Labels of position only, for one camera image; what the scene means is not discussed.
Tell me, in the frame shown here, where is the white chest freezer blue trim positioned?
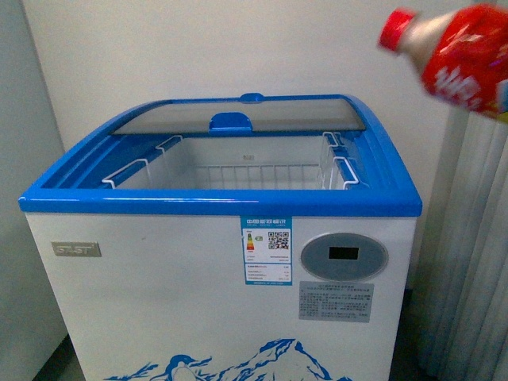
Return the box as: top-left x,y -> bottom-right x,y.
19,94 -> 422,380

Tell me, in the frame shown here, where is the white wire freezer basket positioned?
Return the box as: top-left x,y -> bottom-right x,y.
102,132 -> 360,191

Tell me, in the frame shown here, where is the silver brand logo plate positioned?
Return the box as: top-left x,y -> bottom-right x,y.
51,241 -> 102,257

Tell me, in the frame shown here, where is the grey oval control panel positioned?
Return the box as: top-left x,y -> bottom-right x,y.
300,233 -> 388,282

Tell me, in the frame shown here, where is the grey instruction text sticker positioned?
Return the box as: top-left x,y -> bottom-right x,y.
298,281 -> 375,323

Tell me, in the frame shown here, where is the grey pleated curtain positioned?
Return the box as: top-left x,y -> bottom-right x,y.
415,112 -> 507,380

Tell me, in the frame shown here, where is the red label drink bottle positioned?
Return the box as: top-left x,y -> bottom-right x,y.
379,3 -> 507,122

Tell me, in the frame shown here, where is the energy rating label sticker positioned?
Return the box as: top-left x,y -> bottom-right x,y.
241,216 -> 293,286

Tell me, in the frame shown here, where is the sliding glass freezer lid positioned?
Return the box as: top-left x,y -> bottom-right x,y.
116,98 -> 365,134

